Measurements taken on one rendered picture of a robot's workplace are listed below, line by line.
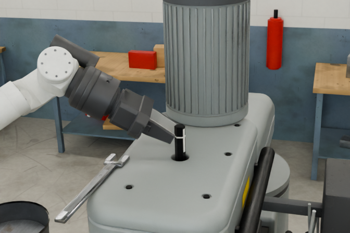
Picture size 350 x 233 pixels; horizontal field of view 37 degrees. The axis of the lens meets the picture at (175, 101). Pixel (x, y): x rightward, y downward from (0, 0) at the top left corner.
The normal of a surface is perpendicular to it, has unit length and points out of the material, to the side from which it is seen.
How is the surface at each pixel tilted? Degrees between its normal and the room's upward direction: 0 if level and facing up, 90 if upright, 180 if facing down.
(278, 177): 0
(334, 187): 0
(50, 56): 58
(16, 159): 0
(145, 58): 90
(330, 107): 90
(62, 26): 90
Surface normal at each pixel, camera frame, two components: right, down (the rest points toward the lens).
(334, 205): -0.27, 0.35
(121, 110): -0.04, 0.36
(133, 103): 0.48, -0.81
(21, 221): -0.03, -0.93
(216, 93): 0.17, 0.35
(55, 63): 0.25, -0.21
